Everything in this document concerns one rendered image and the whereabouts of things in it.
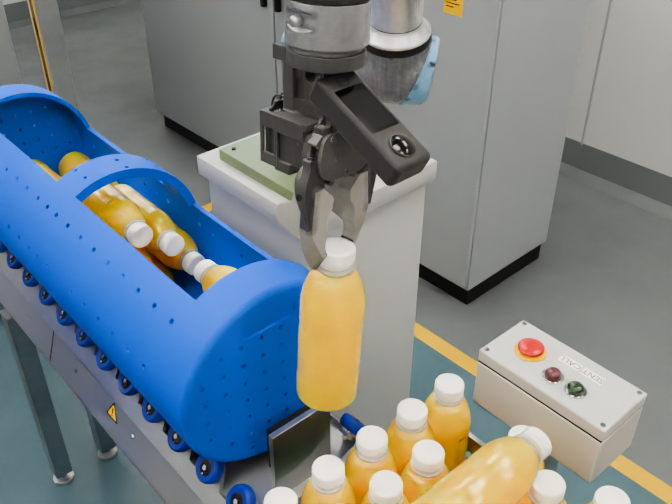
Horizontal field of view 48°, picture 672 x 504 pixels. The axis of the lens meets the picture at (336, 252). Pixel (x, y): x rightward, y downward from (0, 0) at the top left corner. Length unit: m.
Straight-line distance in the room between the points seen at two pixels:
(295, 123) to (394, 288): 0.87
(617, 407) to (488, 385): 0.18
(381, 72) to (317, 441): 0.59
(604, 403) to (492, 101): 1.59
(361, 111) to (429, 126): 2.02
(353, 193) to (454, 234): 2.04
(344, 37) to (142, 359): 0.54
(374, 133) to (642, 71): 3.05
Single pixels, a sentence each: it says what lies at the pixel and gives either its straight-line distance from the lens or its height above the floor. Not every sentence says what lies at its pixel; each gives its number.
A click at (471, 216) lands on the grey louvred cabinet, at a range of 2.69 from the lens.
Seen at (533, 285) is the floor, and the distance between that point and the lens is 3.10.
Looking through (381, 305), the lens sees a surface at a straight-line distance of 1.52.
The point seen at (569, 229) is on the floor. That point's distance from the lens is 3.49.
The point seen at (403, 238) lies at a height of 1.00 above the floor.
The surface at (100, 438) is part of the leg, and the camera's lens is 2.39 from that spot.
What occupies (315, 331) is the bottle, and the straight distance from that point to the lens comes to 0.78.
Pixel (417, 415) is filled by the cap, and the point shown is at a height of 1.09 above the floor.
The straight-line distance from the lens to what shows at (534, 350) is 1.08.
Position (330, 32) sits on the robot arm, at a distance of 0.66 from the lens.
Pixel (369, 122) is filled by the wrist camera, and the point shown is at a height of 1.53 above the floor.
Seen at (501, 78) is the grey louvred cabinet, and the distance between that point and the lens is 2.51.
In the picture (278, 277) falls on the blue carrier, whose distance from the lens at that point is 0.98.
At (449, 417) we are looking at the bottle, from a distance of 1.04.
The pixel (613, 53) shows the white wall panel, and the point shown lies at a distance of 3.71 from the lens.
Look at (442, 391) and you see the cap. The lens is 1.03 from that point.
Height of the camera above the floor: 1.81
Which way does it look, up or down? 35 degrees down
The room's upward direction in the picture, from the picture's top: straight up
